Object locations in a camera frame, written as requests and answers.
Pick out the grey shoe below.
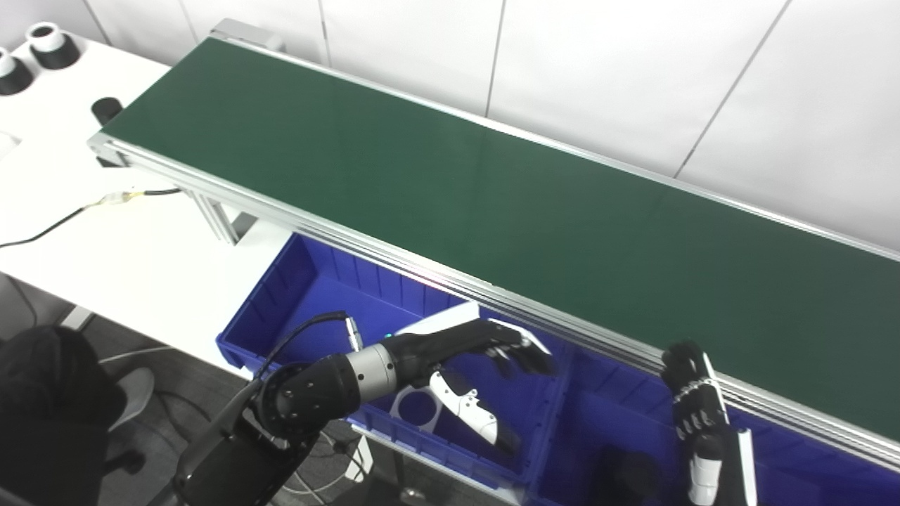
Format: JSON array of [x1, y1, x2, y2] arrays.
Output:
[[105, 367, 155, 431]]

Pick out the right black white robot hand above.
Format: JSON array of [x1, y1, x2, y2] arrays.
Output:
[[661, 341, 759, 506]]

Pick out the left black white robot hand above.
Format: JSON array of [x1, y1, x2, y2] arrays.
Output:
[[383, 302, 556, 455]]

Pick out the blue plastic bin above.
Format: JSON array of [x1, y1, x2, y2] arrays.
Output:
[[216, 232, 574, 493], [524, 344, 900, 506]]

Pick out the grey conveyor motor housing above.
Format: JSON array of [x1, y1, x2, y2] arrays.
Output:
[[210, 19, 285, 51]]

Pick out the black table cable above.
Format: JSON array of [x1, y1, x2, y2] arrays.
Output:
[[0, 186, 184, 249]]

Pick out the person in black clothing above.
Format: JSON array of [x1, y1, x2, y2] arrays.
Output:
[[0, 325, 129, 506]]

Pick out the green conveyor belt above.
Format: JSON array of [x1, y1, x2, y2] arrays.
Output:
[[86, 18, 900, 475], [102, 37, 900, 443]]

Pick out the aluminium conveyor support leg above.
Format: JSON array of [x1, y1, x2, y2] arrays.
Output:
[[184, 190, 258, 245]]

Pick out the white square part with hole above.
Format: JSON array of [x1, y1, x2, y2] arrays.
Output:
[[389, 385, 445, 434]]

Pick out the small black cylinder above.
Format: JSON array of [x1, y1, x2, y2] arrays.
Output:
[[91, 97, 124, 128]]

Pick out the white table leg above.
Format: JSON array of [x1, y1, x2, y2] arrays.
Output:
[[60, 306, 96, 332]]

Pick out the black cylinder with white rim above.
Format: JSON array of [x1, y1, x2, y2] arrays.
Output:
[[0, 47, 34, 96], [26, 21, 80, 70]]

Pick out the black cylindrical part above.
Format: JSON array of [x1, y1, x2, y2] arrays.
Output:
[[596, 450, 663, 506]]

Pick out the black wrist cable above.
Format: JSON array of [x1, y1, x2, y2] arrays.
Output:
[[253, 311, 364, 380]]

